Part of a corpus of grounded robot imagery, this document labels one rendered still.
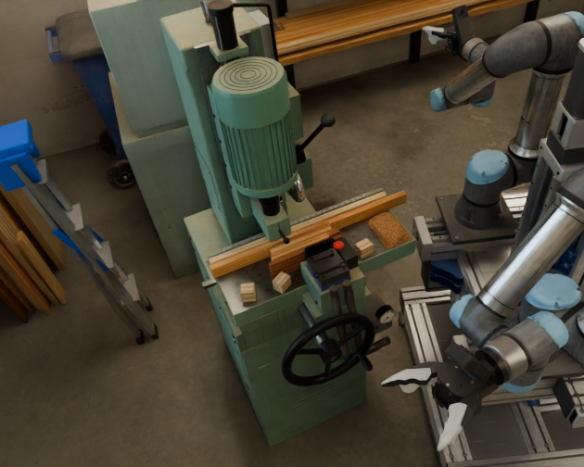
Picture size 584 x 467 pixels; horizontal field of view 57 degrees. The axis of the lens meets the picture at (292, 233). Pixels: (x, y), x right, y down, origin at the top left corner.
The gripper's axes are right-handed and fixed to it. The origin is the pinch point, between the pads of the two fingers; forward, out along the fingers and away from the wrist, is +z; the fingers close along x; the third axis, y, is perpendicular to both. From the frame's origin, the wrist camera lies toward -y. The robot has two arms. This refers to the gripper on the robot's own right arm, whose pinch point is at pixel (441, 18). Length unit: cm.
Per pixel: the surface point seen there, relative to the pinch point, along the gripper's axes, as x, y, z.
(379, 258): -58, 27, -67
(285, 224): -81, 8, -58
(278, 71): -70, -37, -55
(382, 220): -52, 23, -57
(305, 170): -68, 10, -36
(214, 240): -104, 30, -30
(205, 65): -85, -35, -37
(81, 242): -153, 33, 0
